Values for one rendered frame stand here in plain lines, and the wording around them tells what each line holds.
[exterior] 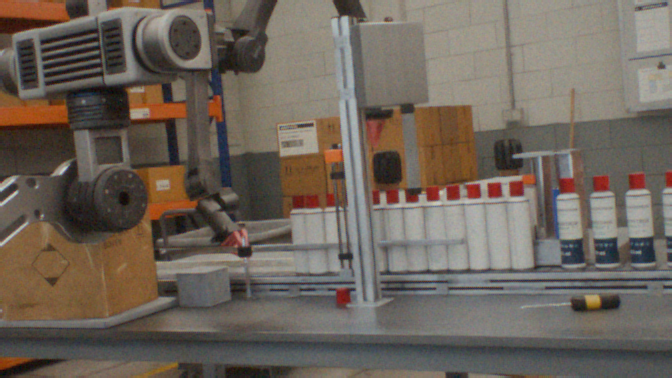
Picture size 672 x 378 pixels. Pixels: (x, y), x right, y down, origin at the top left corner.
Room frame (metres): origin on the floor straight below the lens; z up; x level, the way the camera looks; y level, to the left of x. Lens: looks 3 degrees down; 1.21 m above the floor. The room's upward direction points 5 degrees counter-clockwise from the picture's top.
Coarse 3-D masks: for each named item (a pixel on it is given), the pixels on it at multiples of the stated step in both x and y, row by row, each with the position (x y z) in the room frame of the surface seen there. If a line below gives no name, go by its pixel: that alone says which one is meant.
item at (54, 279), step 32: (32, 224) 2.26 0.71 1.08; (0, 256) 2.29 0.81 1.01; (32, 256) 2.26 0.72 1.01; (64, 256) 2.23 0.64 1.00; (96, 256) 2.20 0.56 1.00; (128, 256) 2.30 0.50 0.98; (0, 288) 2.29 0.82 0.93; (32, 288) 2.26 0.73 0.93; (64, 288) 2.23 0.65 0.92; (96, 288) 2.20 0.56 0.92; (128, 288) 2.29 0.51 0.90
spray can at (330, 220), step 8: (328, 200) 2.37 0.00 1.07; (328, 208) 2.37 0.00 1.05; (328, 216) 2.36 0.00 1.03; (328, 224) 2.36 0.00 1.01; (336, 224) 2.36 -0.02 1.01; (328, 232) 2.37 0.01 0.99; (336, 232) 2.36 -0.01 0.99; (328, 240) 2.37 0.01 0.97; (336, 240) 2.36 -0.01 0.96; (328, 248) 2.37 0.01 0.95; (336, 248) 2.36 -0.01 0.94; (344, 248) 2.37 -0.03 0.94; (328, 256) 2.37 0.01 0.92; (336, 256) 2.36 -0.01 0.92; (328, 264) 2.38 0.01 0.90; (336, 264) 2.36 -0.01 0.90; (344, 264) 2.36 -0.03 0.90; (336, 272) 2.36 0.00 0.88
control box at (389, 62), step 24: (360, 24) 2.12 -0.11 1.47; (384, 24) 2.14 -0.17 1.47; (408, 24) 2.17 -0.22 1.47; (360, 48) 2.12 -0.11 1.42; (384, 48) 2.14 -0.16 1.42; (408, 48) 2.17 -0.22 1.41; (360, 72) 2.13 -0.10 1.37; (384, 72) 2.14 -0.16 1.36; (408, 72) 2.17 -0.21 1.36; (360, 96) 2.14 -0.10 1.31; (384, 96) 2.14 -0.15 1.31; (408, 96) 2.17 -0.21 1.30
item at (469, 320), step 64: (192, 256) 3.59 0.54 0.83; (256, 256) 3.37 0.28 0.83; (192, 320) 2.16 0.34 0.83; (256, 320) 2.08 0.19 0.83; (320, 320) 2.01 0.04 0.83; (384, 320) 1.94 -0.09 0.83; (448, 320) 1.88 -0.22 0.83; (512, 320) 1.82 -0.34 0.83; (576, 320) 1.77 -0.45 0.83; (640, 320) 1.72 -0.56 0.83
